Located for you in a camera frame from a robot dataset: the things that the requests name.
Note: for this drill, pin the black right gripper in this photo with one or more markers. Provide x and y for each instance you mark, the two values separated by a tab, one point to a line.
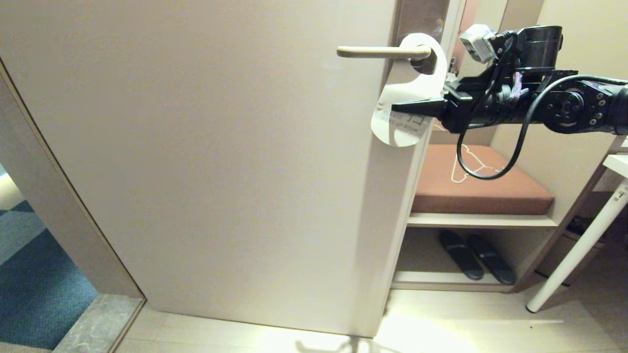
490	105

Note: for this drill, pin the grey do-not-disturb door sign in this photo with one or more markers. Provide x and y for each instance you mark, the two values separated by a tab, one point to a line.
412	86

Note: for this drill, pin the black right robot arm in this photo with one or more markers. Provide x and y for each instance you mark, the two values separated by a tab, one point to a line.
569	105

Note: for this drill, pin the beige room door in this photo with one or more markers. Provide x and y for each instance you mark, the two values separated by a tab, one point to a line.
196	147

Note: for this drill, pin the grey marble door threshold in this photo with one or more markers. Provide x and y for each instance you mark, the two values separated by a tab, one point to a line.
98	323

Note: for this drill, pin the brown leather bench cushion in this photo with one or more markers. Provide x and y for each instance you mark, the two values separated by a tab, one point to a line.
441	196

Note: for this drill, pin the beige wooden bench shelf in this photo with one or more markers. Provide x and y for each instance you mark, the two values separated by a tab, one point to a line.
481	220

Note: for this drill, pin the black slipper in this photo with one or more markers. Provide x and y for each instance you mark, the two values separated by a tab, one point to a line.
461	257
493	262

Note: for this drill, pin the white table top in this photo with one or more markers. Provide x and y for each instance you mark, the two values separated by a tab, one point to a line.
618	164

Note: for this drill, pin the white table leg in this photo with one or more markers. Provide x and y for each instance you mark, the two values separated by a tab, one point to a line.
574	255

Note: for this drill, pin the blue patterned hallway carpet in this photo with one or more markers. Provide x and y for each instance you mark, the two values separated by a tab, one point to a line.
39	284

